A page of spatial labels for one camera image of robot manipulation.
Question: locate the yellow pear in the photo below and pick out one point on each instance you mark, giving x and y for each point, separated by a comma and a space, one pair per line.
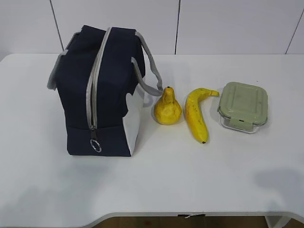
167, 110

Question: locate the yellow banana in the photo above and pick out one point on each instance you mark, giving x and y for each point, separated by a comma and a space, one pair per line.
193, 114

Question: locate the navy insulated lunch bag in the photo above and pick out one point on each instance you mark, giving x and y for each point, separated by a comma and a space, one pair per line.
101, 78

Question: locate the glass container green lid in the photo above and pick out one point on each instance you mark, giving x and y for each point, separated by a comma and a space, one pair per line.
243, 107

